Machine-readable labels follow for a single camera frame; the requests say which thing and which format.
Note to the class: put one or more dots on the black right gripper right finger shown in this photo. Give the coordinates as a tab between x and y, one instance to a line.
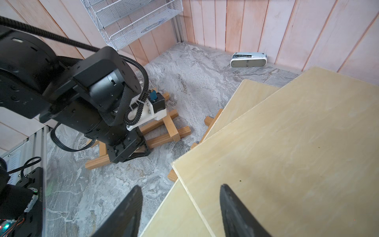
237	219

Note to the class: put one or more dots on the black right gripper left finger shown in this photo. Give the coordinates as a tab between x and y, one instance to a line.
125	220

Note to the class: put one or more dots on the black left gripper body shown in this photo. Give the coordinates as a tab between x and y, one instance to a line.
124	145

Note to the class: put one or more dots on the wooden easel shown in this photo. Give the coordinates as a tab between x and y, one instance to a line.
159	132
209	121

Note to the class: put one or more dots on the plywood board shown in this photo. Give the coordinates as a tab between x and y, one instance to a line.
305	161
177	216

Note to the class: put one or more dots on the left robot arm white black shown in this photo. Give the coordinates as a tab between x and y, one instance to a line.
99	96

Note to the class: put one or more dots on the white mesh tiered shelf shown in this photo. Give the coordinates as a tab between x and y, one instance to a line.
124	21

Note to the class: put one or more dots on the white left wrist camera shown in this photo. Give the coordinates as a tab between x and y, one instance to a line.
154	109

